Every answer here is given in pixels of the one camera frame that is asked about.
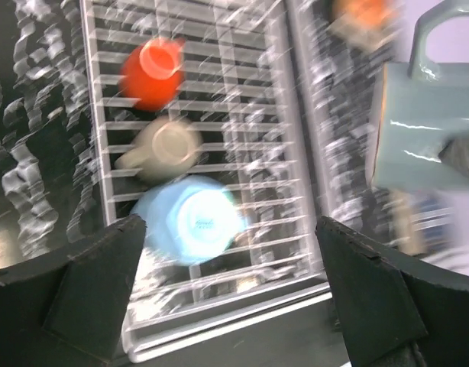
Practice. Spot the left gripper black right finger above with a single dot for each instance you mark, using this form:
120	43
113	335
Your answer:
394	309

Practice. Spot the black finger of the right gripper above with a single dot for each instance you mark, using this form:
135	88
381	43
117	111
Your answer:
455	154

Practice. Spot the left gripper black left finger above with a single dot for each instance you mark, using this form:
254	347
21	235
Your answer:
67	307

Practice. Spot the grey blue faceted mug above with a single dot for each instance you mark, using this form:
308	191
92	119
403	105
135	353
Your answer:
417	108

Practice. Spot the pink mug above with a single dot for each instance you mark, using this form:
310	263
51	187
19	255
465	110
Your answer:
365	24

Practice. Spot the light blue faceted mug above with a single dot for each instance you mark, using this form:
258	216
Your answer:
191	220

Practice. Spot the beige mug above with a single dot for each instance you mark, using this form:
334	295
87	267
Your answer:
164	150

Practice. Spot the orange red mug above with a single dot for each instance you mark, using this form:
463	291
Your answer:
153	72

